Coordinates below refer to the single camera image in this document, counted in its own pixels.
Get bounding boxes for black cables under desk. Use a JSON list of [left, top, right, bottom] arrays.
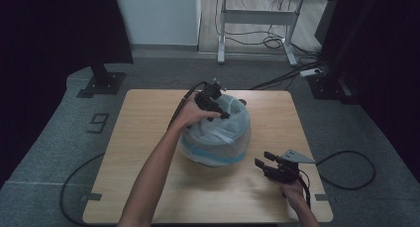
[[214, 0, 323, 57]]

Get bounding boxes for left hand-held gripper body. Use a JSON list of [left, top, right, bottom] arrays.
[[193, 77, 227, 114]]

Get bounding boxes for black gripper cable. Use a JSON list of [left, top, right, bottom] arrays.
[[59, 81, 207, 226], [298, 150, 376, 208]]

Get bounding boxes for green plastic bin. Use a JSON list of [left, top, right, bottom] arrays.
[[179, 94, 252, 167]]

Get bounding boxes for black cables on floor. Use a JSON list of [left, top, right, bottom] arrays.
[[249, 55, 331, 91]]

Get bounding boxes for white bag with blue band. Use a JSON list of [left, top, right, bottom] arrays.
[[177, 93, 252, 168]]

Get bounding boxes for person's left hand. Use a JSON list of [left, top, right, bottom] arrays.
[[171, 93, 222, 132]]

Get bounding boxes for person's right hand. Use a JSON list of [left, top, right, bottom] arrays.
[[279, 179, 305, 206]]

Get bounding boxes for white power strip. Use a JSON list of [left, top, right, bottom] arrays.
[[299, 67, 323, 78]]

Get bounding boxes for white panel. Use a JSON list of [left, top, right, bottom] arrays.
[[113, 0, 202, 47]]

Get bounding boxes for black stand base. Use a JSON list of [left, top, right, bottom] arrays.
[[306, 72, 360, 105], [76, 62, 127, 99]]

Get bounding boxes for white metal frame desk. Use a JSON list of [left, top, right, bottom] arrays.
[[210, 0, 341, 66]]

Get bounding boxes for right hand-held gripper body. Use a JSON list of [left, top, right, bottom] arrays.
[[266, 149, 316, 185]]

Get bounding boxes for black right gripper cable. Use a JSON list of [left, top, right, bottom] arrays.
[[298, 150, 376, 208]]

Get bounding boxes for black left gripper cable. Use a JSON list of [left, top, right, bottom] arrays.
[[59, 81, 207, 226]]

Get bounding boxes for black curtain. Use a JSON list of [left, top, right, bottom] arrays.
[[321, 0, 420, 181], [0, 0, 135, 188]]

